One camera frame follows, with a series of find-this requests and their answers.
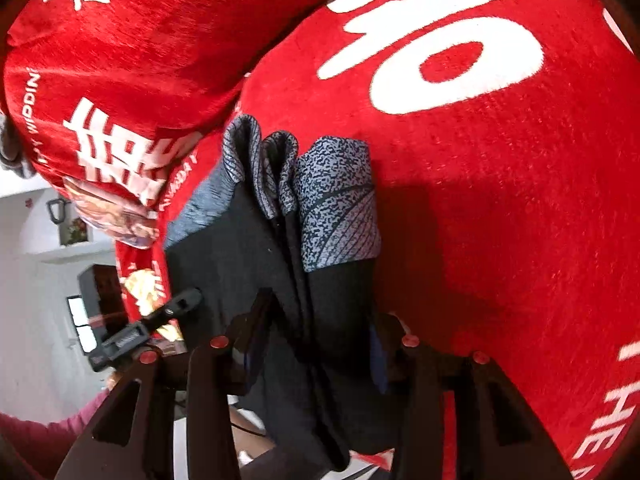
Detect grey cloth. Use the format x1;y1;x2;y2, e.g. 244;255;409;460
0;115;37;179

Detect floral printed cloth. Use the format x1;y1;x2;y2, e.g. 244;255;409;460
62;177;161;251

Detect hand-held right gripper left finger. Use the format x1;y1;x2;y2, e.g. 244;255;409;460
54;287;276;480

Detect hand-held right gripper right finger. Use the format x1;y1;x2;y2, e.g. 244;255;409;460
370;312;576;480

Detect potted plant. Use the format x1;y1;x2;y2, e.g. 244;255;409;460
60;215;91;247

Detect red quilt with white characters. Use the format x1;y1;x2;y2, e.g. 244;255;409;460
0;0;391;206

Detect dark cabinet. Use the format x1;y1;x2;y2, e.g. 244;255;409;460
77;264;128;333

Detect black pants with grey waistband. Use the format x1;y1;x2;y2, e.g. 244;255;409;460
164;115;401;473

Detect red printed blanket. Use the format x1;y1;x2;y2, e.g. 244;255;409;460
115;0;640;480

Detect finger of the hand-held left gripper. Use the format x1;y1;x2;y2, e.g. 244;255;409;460
141;287;203;333

